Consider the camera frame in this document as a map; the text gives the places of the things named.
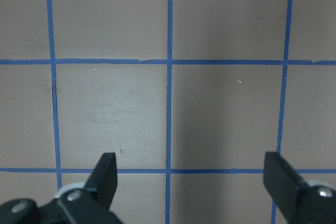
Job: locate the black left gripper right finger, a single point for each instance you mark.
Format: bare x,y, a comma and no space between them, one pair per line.
283,183

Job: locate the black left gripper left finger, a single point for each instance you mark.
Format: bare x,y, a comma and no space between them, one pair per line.
103,181

